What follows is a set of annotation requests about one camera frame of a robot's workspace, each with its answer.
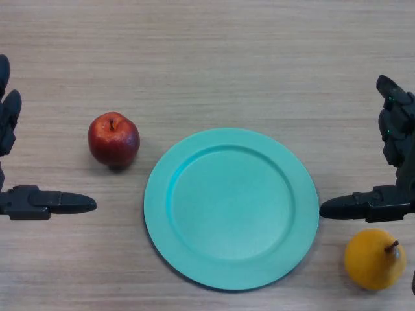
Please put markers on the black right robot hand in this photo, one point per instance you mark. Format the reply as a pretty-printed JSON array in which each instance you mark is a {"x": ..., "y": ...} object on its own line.
[{"x": 397, "y": 136}]

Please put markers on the yellow pear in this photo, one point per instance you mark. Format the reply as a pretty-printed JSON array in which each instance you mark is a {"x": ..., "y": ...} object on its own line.
[{"x": 369, "y": 262}]

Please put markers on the turquoise round plate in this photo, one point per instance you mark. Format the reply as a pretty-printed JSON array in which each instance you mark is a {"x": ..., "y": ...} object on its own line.
[{"x": 231, "y": 207}]

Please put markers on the red apple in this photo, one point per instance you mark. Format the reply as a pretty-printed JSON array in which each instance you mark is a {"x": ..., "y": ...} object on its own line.
[{"x": 111, "y": 144}]

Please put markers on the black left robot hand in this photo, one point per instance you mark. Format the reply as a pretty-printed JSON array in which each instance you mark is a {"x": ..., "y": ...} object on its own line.
[{"x": 26, "y": 202}]

